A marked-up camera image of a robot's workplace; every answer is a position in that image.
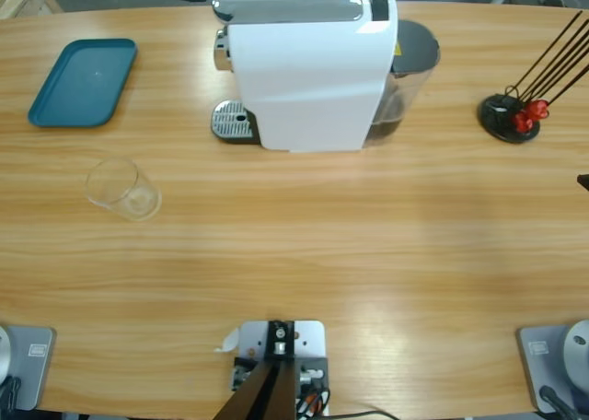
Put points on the teal plastic tray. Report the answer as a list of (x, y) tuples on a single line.
[(83, 84)]

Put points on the white paper tag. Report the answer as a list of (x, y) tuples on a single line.
[(228, 341)]

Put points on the dark aluminium post with bracket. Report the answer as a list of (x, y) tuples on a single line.
[(269, 392)]

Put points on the metal drip tray grille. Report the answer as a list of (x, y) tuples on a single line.
[(232, 118)]

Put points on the clear drinking glass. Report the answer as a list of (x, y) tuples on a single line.
[(133, 199)]

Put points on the black capsule holder with rods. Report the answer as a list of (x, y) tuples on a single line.
[(494, 116)]

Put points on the white coffee machine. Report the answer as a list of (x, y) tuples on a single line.
[(308, 88)]

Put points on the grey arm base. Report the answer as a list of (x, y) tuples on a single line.
[(27, 369), (552, 360)]

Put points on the chrome coffee machine lever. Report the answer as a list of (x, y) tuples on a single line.
[(285, 9)]

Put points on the red coffee capsule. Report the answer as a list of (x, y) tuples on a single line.
[(523, 123), (538, 109)]

